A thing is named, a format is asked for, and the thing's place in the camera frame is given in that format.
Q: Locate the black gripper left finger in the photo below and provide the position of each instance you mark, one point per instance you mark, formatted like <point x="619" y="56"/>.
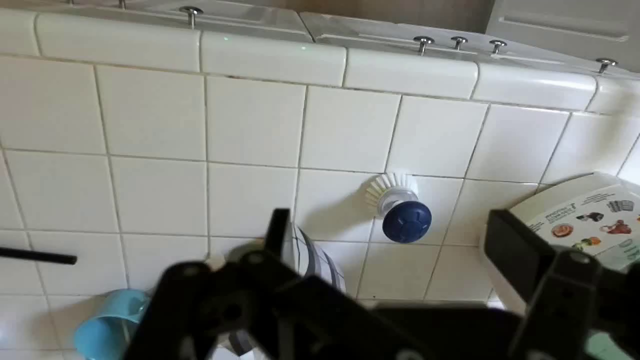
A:
<point x="200" y="307"/>

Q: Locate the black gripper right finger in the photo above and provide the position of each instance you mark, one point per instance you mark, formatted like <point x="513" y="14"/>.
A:
<point x="567" y="300"/>

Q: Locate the cream translucent cloth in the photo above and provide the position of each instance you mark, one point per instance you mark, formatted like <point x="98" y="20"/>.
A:
<point x="321" y="262"/>

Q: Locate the clear container with green lid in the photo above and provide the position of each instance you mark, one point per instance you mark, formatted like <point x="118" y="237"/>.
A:
<point x="609" y="349"/>

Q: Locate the teal mug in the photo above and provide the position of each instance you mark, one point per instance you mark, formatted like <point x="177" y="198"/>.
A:
<point x="106" y="330"/>

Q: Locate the green lighter with black rod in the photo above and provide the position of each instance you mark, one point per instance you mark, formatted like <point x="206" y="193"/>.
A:
<point x="40" y="257"/>

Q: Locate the dish brush with blue cap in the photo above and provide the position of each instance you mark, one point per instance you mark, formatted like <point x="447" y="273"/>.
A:
<point x="406" y="221"/>

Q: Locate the silver drawer knob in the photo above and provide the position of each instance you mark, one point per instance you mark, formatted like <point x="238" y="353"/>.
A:
<point x="604" y="64"/>
<point x="459" y="41"/>
<point x="423" y="42"/>
<point x="193" y="12"/>
<point x="497" y="45"/>

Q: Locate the white panelled cabinet door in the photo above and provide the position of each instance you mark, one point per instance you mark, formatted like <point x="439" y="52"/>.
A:
<point x="567" y="26"/>

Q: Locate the white drawer front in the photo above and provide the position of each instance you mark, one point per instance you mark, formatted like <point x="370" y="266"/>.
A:
<point x="372" y="30"/>
<point x="253" y="16"/>

